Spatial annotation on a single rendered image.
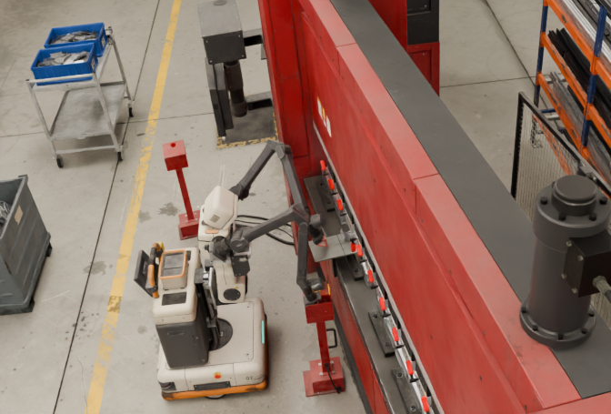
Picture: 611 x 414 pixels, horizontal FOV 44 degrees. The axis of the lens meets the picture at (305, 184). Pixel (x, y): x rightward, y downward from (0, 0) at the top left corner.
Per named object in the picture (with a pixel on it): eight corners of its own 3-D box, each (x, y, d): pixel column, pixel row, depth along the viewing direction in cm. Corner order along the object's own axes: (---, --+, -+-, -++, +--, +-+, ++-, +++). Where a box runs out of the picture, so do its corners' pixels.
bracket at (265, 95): (245, 104, 541) (245, 95, 537) (279, 97, 544) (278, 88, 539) (255, 134, 509) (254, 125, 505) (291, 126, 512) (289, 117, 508)
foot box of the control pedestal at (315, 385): (302, 371, 491) (300, 359, 484) (340, 366, 491) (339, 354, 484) (305, 397, 475) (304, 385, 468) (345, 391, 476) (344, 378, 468)
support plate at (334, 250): (307, 242, 441) (307, 241, 440) (351, 232, 444) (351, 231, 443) (315, 263, 426) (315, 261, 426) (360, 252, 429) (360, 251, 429)
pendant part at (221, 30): (219, 113, 542) (196, 2, 491) (253, 107, 544) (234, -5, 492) (225, 153, 502) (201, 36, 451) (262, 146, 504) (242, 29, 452)
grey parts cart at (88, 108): (74, 118, 774) (45, 34, 716) (137, 111, 772) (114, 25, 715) (55, 170, 703) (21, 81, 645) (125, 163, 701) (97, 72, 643)
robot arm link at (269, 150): (278, 134, 437) (269, 133, 428) (294, 149, 432) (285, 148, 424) (235, 193, 451) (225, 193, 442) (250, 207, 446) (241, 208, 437)
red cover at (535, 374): (295, -5, 432) (292, -28, 423) (312, -7, 433) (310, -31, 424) (539, 440, 196) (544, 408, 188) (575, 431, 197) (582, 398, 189)
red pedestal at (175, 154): (177, 225, 622) (155, 141, 571) (207, 218, 625) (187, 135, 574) (180, 240, 606) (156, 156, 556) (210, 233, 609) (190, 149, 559)
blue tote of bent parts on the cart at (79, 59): (45, 66, 688) (39, 48, 677) (99, 60, 687) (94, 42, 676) (35, 86, 660) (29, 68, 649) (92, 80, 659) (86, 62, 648)
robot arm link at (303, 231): (299, 212, 405) (298, 223, 396) (310, 212, 405) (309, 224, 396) (296, 276, 427) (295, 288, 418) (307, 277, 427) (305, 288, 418)
